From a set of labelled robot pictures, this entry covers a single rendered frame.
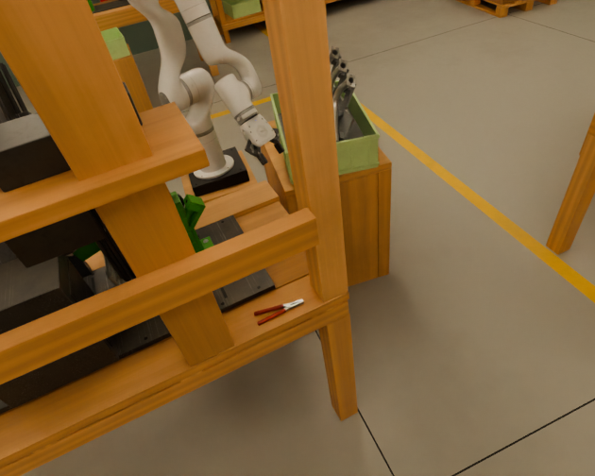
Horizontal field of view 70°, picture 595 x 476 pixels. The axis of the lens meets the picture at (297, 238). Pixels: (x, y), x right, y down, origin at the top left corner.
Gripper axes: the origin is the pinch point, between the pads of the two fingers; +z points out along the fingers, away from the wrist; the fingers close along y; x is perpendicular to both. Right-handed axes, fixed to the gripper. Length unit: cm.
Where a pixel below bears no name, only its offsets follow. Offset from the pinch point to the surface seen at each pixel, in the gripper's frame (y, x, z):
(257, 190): 0.3, 22.3, 8.5
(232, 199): -9.6, 26.4, 6.1
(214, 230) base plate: -26.7, 20.8, 11.4
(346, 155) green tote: 40.4, 8.4, 18.1
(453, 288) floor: 72, 22, 117
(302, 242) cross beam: -38, -43, 20
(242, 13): 334, 333, -171
